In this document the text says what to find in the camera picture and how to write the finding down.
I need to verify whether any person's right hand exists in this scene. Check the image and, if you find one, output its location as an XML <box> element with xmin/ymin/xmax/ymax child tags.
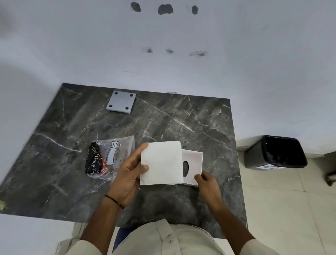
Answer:
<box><xmin>194</xmin><ymin>171</ymin><xmax>224</xmax><ymax>209</ymax></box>

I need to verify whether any person's left hand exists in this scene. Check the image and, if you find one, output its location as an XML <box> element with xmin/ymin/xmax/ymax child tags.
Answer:
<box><xmin>107</xmin><ymin>143</ymin><xmax>149</xmax><ymax>208</ymax></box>

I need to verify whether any white square napkin holder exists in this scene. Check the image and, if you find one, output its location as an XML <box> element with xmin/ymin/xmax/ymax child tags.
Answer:
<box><xmin>181</xmin><ymin>149</ymin><xmax>204</xmax><ymax>187</ymax></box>

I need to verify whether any white paper napkin stack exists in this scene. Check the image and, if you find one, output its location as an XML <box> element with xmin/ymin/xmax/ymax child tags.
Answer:
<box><xmin>140</xmin><ymin>141</ymin><xmax>184</xmax><ymax>186</ymax></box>

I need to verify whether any person's left forearm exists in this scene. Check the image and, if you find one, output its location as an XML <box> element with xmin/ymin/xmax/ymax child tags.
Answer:
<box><xmin>79</xmin><ymin>196</ymin><xmax>124</xmax><ymax>243</ymax></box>

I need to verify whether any person's right forearm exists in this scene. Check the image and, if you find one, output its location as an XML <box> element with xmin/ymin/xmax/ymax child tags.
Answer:
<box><xmin>210</xmin><ymin>203</ymin><xmax>256</xmax><ymax>249</ymax></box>

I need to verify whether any clear plastic bag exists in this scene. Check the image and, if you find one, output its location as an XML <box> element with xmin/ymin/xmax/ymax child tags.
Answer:
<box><xmin>86</xmin><ymin>135</ymin><xmax>136</xmax><ymax>182</ymax></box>

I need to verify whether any black thread wristband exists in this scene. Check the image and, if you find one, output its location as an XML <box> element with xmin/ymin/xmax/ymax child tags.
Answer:
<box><xmin>104</xmin><ymin>195</ymin><xmax>125</xmax><ymax>210</ymax></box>

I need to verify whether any black printed packet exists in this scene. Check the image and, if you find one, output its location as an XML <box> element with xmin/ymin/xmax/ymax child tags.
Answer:
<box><xmin>86</xmin><ymin>141</ymin><xmax>111</xmax><ymax>175</ymax></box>

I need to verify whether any beige shirt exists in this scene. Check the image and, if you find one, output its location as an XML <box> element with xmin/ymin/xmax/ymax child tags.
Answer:
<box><xmin>65</xmin><ymin>219</ymin><xmax>282</xmax><ymax>255</ymax></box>

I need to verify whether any blue chair seat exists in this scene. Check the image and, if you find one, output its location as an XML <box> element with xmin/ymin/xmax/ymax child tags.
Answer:
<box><xmin>112</xmin><ymin>227</ymin><xmax>137</xmax><ymax>253</ymax></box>

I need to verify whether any grey square plate with holes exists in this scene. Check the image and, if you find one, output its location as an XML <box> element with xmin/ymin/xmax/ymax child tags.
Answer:
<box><xmin>106</xmin><ymin>90</ymin><xmax>137</xmax><ymax>114</ymax></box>

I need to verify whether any white printed paper sheet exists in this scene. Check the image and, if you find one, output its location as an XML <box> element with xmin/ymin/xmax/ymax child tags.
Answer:
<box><xmin>258</xmin><ymin>164</ymin><xmax>285</xmax><ymax>171</ymax></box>

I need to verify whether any black waste bin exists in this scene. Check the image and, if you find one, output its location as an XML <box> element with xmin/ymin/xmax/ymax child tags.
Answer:
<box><xmin>244</xmin><ymin>135</ymin><xmax>308</xmax><ymax>169</ymax></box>

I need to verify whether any dark metal fixture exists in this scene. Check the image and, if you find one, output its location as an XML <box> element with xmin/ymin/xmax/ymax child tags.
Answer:
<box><xmin>325</xmin><ymin>170</ymin><xmax>336</xmax><ymax>187</ymax></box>

